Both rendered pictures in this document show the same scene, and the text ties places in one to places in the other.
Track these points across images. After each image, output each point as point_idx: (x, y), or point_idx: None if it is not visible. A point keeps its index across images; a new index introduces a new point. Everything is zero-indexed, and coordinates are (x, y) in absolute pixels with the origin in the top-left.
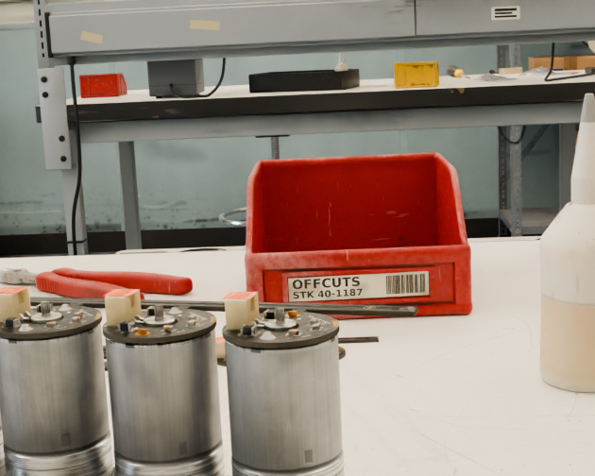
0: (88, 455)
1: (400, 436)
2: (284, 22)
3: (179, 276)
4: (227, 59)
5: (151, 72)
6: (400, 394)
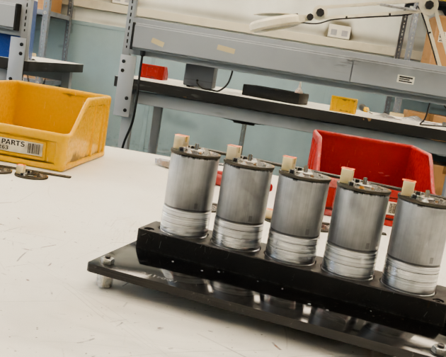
0: (313, 241)
1: None
2: (273, 57)
3: None
4: (222, 72)
5: (187, 70)
6: None
